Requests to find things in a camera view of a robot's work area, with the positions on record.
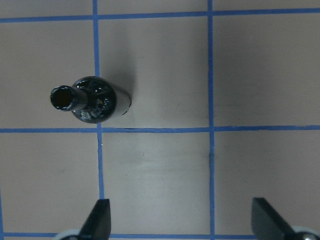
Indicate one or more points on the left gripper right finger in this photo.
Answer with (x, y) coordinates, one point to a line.
(267, 223)

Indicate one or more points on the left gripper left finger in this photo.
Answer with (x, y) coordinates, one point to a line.
(98, 223)

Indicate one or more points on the dark wine bottle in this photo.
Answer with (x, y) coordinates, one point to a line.
(91, 99)

